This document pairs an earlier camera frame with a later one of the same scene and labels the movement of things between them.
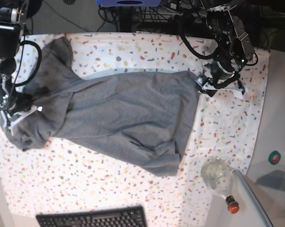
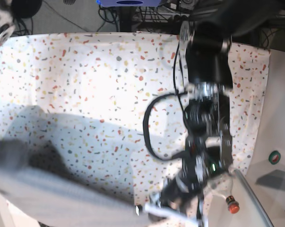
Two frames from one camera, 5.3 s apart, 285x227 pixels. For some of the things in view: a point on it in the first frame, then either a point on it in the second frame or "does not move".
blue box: (129, 3) does not move
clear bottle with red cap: (217, 174) does not move
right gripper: (219, 72) → (190, 181)
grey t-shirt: (144, 120) → (33, 176)
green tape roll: (274, 157) does not move
